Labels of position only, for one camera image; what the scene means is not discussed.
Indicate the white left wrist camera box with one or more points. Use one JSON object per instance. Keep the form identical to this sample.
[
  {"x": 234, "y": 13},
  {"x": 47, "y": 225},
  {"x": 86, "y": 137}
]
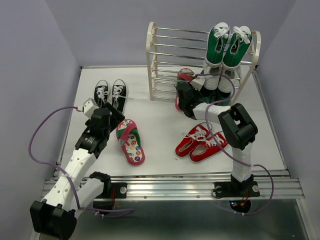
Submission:
[{"x": 89, "y": 106}]

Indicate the red canvas sneaker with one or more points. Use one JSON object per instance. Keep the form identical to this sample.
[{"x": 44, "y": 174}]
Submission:
[
  {"x": 191, "y": 139},
  {"x": 208, "y": 148}
]

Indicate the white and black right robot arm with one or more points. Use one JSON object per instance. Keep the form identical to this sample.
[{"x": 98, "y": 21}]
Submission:
[{"x": 237, "y": 126}]

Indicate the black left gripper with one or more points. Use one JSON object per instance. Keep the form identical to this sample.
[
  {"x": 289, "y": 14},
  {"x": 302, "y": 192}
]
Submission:
[{"x": 116, "y": 117}]

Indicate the black canvas sneaker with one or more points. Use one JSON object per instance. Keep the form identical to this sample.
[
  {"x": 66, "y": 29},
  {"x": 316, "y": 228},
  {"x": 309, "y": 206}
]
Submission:
[
  {"x": 101, "y": 92},
  {"x": 120, "y": 95}
]

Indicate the left black canvas sneaker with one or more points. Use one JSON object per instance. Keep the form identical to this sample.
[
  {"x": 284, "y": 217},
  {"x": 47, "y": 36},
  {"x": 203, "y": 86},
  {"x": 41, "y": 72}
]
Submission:
[{"x": 101, "y": 92}]

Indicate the left red canvas sneaker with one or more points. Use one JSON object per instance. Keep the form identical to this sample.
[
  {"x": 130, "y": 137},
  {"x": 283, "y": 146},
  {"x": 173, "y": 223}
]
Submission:
[{"x": 191, "y": 139}]

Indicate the right red canvas sneaker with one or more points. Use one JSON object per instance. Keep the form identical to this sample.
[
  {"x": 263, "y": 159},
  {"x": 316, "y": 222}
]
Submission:
[{"x": 208, "y": 148}]

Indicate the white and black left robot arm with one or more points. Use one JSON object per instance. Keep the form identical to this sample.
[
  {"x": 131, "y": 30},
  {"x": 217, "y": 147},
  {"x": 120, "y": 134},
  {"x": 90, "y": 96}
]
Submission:
[{"x": 57, "y": 213}]

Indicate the right green canvas sneaker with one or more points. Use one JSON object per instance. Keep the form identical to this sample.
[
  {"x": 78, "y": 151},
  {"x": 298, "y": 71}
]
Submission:
[{"x": 239, "y": 43}]

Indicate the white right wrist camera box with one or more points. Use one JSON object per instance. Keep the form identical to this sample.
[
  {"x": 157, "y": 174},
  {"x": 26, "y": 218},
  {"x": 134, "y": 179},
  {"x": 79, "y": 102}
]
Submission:
[{"x": 198, "y": 82}]

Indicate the right white sneaker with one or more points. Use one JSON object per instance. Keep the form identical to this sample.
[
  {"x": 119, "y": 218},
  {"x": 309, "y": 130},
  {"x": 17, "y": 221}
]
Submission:
[{"x": 232, "y": 74}]

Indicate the white sneaker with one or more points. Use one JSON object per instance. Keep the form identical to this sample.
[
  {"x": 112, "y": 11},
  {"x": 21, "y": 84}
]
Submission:
[
  {"x": 232, "y": 74},
  {"x": 212, "y": 69}
]

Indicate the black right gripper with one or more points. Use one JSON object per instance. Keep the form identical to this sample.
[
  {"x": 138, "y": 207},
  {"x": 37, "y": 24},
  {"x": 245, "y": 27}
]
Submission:
[{"x": 196, "y": 92}]

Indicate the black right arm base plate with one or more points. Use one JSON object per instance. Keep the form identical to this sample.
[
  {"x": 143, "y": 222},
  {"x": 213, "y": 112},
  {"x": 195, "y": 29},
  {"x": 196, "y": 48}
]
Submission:
[{"x": 228, "y": 189}]

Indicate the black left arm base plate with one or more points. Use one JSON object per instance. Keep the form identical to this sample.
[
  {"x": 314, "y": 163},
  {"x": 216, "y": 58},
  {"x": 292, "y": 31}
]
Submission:
[{"x": 114, "y": 190}]

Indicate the pink slipper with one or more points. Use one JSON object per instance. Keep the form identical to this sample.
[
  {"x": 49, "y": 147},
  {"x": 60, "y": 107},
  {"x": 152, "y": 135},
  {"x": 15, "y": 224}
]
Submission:
[
  {"x": 130, "y": 141},
  {"x": 185, "y": 74}
]

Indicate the right black canvas sneaker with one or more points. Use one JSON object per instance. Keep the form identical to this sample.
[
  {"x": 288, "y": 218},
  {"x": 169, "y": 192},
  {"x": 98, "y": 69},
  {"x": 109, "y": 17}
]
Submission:
[{"x": 120, "y": 95}]

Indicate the aluminium mounting rail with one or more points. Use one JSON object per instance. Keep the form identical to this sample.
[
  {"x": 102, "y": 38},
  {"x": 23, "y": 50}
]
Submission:
[{"x": 194, "y": 189}]

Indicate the left white sneaker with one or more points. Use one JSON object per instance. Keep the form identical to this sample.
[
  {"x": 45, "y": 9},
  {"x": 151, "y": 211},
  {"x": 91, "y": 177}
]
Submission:
[{"x": 212, "y": 69}]

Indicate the cream shoe shelf chrome bars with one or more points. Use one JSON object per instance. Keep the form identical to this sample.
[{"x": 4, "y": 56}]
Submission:
[{"x": 167, "y": 51}]

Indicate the green canvas sneaker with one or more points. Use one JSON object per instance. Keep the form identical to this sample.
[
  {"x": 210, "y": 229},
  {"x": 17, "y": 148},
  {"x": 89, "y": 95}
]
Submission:
[
  {"x": 217, "y": 39},
  {"x": 239, "y": 43}
]

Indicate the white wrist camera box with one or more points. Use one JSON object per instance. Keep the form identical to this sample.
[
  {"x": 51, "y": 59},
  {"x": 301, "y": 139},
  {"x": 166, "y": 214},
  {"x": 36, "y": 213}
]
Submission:
[
  {"x": 198, "y": 82},
  {"x": 89, "y": 106}
]

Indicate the left green canvas sneaker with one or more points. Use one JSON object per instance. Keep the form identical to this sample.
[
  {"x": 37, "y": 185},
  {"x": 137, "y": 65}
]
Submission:
[{"x": 217, "y": 39}]

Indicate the left dark green loafer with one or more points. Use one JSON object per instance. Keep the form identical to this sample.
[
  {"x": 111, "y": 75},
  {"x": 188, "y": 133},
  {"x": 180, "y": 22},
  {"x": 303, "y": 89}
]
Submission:
[{"x": 208, "y": 91}]

